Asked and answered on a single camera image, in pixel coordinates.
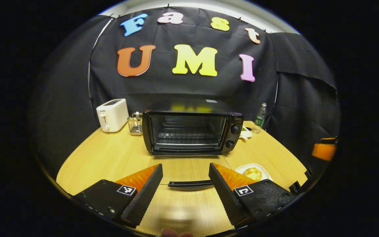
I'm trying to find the black electric oven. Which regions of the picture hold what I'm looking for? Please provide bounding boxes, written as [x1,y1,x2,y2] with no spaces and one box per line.
[142,110,244,192]

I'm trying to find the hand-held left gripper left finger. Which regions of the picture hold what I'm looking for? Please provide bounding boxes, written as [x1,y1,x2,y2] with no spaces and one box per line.
[73,164,164,227]

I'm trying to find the black backdrop cloth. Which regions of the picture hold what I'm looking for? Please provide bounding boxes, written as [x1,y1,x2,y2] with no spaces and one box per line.
[28,7,341,171]

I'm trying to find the white square plate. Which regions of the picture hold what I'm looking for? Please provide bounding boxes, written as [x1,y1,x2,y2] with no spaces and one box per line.
[235,164,273,182]

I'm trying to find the clear water bottle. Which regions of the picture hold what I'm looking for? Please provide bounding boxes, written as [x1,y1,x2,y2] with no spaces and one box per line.
[252,102,267,134]

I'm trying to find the white toaster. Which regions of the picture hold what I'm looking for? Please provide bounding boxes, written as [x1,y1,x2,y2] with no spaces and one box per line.
[96,98,129,133]

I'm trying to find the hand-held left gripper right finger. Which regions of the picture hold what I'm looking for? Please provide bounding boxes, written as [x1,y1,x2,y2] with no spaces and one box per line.
[209,163,297,228]

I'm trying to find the wire utensil holder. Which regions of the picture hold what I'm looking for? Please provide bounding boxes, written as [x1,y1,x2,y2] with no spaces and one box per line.
[128,112,143,136]

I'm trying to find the round bread bun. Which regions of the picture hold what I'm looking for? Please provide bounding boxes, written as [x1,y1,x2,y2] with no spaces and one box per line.
[243,167,263,182]

